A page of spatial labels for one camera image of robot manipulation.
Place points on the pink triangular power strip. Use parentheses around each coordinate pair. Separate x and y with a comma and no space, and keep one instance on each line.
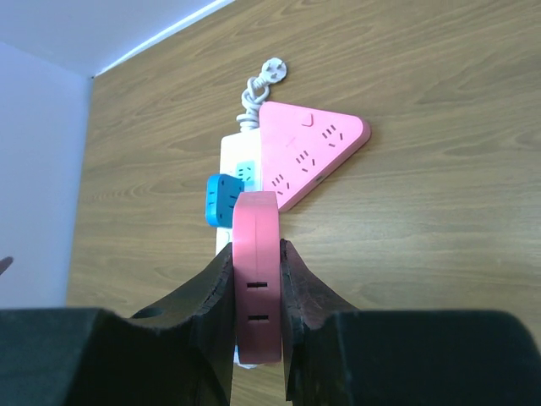
(300,146)

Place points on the pink square plug adapter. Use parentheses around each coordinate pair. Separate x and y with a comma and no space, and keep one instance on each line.
(256,266)

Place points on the white multicolour power strip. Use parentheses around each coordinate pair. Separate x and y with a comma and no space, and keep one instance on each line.
(240,157)

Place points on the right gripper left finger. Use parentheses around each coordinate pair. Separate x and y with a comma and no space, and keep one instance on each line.
(176,351)

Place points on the blue square plug adapter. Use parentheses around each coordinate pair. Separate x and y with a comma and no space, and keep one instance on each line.
(222,192)

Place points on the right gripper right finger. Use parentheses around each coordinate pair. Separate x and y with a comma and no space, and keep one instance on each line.
(336,354)

